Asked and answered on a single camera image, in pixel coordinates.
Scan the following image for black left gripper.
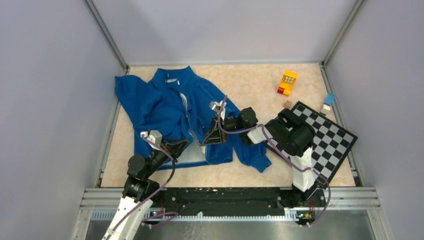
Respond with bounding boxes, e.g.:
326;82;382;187
143;136;191;178

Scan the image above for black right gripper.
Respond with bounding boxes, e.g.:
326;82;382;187
201;114;246;146

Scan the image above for blue zip jacket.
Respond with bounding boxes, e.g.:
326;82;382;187
115;67;271;172

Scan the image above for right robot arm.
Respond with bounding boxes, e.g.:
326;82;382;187
201;106;317;206

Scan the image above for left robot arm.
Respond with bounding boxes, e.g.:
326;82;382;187
102;135;190;240

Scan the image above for small brown wooden cube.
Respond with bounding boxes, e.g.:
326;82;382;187
283;100;293;110

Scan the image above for yellow red toy block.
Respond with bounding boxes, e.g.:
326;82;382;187
277;70;298;96

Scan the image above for black white checkerboard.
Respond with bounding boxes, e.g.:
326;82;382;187
268;100;359;190

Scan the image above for blue white small block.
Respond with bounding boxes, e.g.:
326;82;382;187
320;93;336;116

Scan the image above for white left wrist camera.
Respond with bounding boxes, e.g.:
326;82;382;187
140;130;163;148

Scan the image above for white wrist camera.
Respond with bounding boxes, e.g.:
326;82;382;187
209;100;227;118
140;130;163;148

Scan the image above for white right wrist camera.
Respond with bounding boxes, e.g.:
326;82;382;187
209;100;227;118

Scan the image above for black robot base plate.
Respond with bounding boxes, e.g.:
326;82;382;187
152;187;326;217

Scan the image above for aluminium frame rail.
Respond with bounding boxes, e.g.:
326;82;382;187
79;185;382;223

